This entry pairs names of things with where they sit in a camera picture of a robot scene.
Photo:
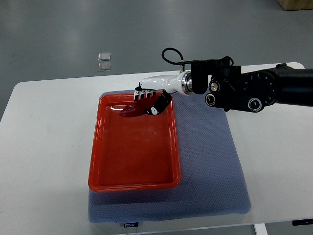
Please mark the blue-grey padded mat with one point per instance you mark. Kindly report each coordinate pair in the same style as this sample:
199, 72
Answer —
212, 180

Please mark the dark table control panel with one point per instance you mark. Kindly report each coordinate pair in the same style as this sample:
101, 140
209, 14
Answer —
302, 222

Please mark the white table leg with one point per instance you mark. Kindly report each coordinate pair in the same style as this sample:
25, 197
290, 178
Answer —
260, 229

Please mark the red pepper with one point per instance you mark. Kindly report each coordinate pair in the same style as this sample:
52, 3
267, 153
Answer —
139, 107

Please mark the cardboard box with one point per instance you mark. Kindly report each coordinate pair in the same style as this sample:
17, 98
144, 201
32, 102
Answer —
291, 5

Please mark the upper metal floor plate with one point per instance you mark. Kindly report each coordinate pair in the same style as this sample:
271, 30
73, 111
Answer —
104, 56

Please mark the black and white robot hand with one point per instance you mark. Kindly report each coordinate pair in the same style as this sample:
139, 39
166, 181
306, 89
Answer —
167, 84

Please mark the black table label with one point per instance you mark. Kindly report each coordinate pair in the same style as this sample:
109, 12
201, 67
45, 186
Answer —
131, 225

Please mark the red plastic tray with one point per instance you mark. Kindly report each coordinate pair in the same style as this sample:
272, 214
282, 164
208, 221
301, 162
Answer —
133, 153

